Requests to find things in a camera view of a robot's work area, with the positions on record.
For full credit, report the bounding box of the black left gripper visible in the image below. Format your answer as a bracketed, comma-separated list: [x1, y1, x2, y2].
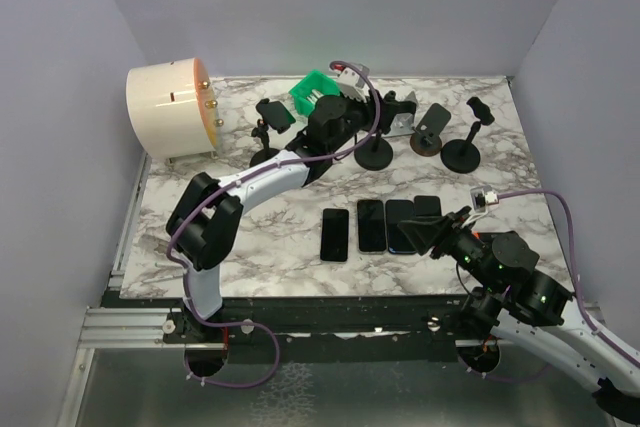
[328, 88, 400, 155]

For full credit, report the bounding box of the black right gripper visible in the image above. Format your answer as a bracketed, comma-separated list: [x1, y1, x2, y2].
[398, 204, 500, 291]

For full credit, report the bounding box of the purple case phone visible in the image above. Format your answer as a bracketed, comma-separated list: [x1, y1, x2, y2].
[413, 195, 442, 217]

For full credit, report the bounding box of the black phone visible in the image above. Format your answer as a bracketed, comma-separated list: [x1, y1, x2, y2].
[385, 199, 416, 255]

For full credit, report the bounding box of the black front phone stand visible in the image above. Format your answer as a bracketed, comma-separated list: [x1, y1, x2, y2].
[354, 91, 413, 171]

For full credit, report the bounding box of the black round base phone stand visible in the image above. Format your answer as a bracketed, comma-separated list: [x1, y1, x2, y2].
[440, 97, 495, 174]

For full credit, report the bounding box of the black clamp phone stand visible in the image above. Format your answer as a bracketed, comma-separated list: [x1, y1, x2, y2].
[248, 98, 296, 166]

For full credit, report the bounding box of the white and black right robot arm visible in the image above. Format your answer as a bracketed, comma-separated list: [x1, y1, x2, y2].
[399, 208, 639, 424]

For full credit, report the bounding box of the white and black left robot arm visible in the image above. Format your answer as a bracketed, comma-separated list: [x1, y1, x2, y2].
[166, 89, 396, 342]

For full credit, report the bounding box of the silver folding phone stand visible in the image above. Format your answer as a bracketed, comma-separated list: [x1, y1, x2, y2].
[385, 91, 419, 138]

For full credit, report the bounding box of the brown base phone stand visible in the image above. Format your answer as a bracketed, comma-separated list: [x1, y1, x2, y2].
[410, 103, 451, 157]

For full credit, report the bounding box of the green plastic bin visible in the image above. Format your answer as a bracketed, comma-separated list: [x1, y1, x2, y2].
[289, 70, 340, 117]

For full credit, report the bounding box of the white cylindrical drum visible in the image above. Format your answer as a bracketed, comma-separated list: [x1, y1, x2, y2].
[125, 58, 220, 160]

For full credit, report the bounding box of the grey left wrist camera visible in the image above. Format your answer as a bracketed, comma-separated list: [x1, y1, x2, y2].
[335, 64, 369, 102]

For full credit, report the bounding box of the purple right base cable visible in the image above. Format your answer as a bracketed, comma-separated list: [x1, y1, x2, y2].
[457, 341, 551, 387]

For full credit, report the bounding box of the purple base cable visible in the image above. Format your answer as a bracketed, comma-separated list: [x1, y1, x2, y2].
[182, 321, 281, 390]
[457, 341, 551, 387]

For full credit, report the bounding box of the black front mounting rail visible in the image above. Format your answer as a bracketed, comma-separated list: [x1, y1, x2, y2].
[83, 294, 481, 364]

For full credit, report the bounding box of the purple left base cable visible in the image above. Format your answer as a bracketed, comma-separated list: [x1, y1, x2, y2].
[182, 321, 281, 390]

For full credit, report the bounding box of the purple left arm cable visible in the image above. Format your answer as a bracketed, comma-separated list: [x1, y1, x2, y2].
[165, 60, 389, 328]

